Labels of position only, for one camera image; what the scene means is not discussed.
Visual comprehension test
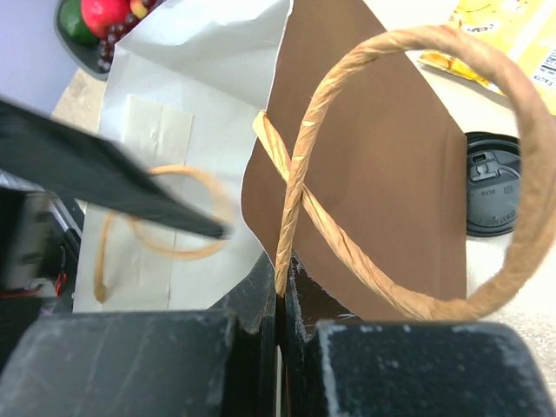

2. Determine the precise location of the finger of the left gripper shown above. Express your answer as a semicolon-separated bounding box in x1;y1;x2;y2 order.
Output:
1;102;228;239

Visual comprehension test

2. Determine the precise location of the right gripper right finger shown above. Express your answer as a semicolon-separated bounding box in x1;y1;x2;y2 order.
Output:
281;258;555;416

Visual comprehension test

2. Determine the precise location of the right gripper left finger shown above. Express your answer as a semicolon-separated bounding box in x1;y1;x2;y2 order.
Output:
1;255;275;416

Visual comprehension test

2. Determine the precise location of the brown paper bag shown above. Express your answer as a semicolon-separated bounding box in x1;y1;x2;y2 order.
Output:
74;1;555;320

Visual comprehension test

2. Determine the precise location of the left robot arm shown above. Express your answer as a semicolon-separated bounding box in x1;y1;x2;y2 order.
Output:
1;101;228;363

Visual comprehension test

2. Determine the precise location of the black fruit tray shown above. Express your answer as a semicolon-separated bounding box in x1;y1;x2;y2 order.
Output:
54;0;109;82

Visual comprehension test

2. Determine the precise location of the purple grapes bunch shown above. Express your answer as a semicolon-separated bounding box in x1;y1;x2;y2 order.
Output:
97;0;163;73

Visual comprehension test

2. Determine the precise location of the green lime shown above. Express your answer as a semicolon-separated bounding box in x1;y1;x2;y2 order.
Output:
58;0;99;47

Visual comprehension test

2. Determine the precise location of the red apple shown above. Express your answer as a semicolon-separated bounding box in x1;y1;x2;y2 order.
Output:
81;0;130;38

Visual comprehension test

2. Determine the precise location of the yellow snack bag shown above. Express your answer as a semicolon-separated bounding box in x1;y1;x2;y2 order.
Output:
416;0;556;116

